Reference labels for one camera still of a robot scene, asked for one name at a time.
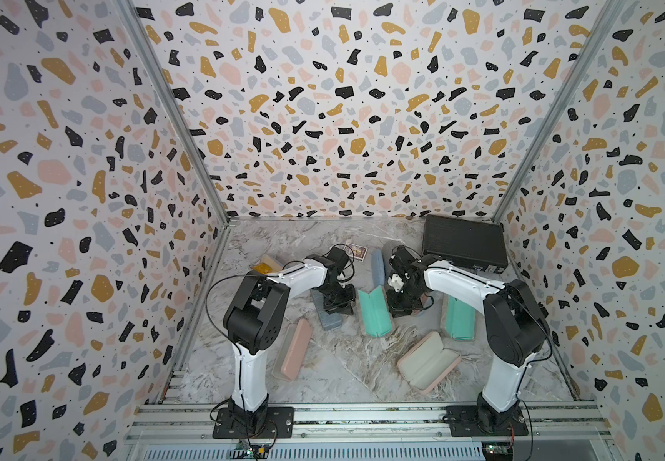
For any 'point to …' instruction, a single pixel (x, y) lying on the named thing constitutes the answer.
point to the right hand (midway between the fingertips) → (390, 314)
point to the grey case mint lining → (328, 321)
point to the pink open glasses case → (424, 364)
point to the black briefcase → (479, 245)
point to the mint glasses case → (376, 312)
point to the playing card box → (358, 252)
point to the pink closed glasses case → (296, 353)
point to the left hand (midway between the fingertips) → (358, 310)
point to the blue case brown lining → (378, 269)
